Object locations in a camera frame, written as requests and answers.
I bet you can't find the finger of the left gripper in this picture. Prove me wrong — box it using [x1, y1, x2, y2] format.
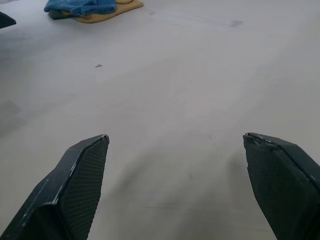
[0, 11, 17, 30]

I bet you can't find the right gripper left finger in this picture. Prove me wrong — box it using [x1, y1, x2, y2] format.
[0, 134, 110, 240]

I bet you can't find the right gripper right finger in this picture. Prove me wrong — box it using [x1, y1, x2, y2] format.
[242, 132, 320, 240]

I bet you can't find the blue cloth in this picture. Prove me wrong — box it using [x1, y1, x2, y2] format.
[43, 0, 117, 16]

